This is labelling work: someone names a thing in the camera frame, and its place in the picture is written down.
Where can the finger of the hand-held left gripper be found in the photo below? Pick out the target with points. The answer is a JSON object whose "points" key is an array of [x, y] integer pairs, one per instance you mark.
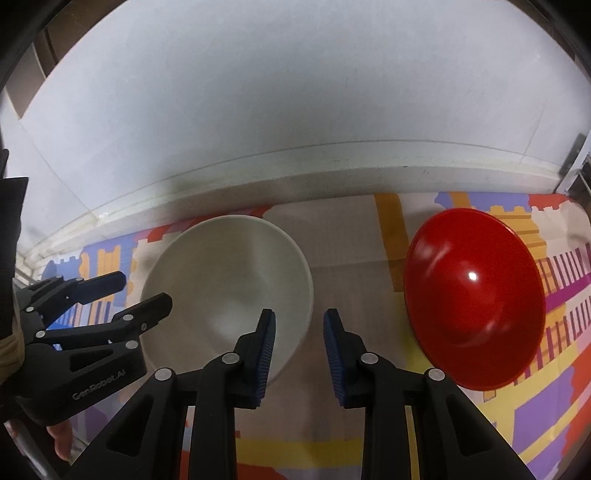
{"points": [[92, 286], [138, 314]]}

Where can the colourful printed mat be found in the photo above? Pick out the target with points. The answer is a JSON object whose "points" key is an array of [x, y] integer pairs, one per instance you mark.
{"points": [[545, 429]]}

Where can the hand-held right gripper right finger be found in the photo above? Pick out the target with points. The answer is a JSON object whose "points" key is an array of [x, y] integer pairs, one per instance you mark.
{"points": [[333, 360]]}

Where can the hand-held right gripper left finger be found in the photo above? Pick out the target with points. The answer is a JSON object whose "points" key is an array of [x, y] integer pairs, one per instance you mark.
{"points": [[266, 355]]}

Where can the person's left hand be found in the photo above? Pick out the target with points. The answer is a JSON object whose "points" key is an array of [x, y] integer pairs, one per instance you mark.
{"points": [[61, 438]]}

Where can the metal frame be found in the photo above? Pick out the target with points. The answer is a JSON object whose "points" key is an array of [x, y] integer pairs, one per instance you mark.
{"points": [[577, 170]]}

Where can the white bowl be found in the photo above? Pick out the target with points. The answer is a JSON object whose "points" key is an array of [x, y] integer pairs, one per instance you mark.
{"points": [[231, 277]]}

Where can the red bowl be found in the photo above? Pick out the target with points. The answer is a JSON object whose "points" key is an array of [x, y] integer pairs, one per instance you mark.
{"points": [[471, 300]]}

